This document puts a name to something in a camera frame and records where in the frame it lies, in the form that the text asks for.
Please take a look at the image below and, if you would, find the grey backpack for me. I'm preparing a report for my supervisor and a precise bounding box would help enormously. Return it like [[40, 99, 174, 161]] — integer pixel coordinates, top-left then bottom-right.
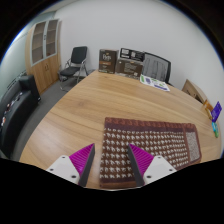
[[143, 54, 168, 82]]

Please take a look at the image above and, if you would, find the wooden cabinet with glass doors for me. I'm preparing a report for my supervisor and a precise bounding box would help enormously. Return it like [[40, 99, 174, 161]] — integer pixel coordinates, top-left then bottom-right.
[[24, 18, 63, 96]]

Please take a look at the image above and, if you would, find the black leather sofa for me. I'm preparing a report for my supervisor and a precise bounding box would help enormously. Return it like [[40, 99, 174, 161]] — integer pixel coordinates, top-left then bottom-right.
[[0, 74, 42, 159]]

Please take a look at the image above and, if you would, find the small green box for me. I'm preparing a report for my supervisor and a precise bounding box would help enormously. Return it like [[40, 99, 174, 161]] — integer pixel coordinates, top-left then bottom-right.
[[213, 124, 221, 139]]

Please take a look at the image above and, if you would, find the white printed paper sheet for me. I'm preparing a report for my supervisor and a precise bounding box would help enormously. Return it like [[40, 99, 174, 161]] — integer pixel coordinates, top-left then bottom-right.
[[139, 73, 171, 92]]

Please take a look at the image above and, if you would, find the black mesh office chair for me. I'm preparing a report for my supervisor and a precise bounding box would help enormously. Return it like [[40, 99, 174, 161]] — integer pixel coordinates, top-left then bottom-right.
[[142, 52, 174, 87]]

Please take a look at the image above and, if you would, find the purple card stand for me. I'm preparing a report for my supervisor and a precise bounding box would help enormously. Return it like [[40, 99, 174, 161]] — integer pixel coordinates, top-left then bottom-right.
[[210, 101, 223, 123]]

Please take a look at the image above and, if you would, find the black visitor chair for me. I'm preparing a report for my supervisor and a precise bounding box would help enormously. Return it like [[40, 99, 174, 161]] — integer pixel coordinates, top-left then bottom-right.
[[58, 45, 89, 91]]

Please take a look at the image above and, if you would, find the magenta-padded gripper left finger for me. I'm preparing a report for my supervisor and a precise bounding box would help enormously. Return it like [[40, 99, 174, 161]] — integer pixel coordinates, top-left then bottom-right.
[[45, 143, 96, 188]]

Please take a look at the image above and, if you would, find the orange wooden holder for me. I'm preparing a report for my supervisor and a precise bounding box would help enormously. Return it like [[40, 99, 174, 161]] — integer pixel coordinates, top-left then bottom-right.
[[201, 99, 214, 119]]

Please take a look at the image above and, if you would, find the small brown cardboard box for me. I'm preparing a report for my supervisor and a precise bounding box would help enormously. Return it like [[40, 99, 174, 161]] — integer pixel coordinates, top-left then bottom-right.
[[98, 48, 120, 74]]

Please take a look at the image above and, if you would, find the flat dark cardboard box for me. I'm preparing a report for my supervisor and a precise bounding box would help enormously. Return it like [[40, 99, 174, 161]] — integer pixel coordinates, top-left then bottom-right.
[[119, 47, 146, 63]]

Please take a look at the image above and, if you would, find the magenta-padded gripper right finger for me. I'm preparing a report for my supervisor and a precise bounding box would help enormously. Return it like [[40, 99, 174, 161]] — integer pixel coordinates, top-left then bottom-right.
[[127, 143, 178, 188]]

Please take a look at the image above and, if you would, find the low wooden side cabinet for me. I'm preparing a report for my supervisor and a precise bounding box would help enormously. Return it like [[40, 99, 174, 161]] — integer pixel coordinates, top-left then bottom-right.
[[181, 78, 210, 105]]

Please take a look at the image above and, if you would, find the brown patterned towel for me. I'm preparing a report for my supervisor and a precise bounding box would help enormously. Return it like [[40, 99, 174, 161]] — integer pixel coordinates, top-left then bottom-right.
[[99, 116, 203, 185]]

